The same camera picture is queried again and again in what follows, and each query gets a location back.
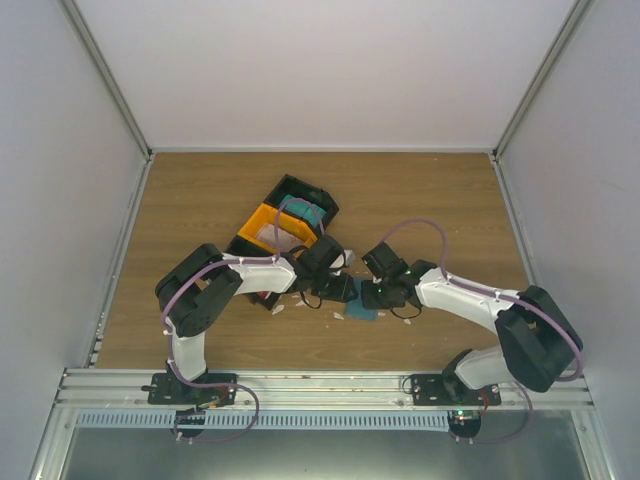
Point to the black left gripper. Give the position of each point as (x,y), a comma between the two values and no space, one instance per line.
(342,291)

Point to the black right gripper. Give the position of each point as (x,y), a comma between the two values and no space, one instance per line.
(369,301)

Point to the blue leather card holder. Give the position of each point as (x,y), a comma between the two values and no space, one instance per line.
(355,309)

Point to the black three-compartment card tray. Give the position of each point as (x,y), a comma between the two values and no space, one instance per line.
(313,265)

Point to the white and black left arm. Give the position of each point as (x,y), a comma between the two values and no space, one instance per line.
(193,295)

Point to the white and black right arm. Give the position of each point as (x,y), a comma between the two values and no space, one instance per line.
(537,344)

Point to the white card stack in bin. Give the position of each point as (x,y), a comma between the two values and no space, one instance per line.
(269,236)

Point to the orange middle tray bin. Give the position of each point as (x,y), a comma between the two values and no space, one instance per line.
(299,233)

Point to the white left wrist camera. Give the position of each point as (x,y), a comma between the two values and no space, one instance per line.
(344,260)

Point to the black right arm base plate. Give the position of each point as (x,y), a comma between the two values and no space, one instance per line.
(429,389)

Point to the grey slotted cable duct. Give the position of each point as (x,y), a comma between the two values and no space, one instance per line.
(267,420)

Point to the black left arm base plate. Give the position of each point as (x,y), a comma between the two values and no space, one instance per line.
(167,389)

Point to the aluminium front frame rail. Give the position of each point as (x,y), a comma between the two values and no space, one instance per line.
(276,389)

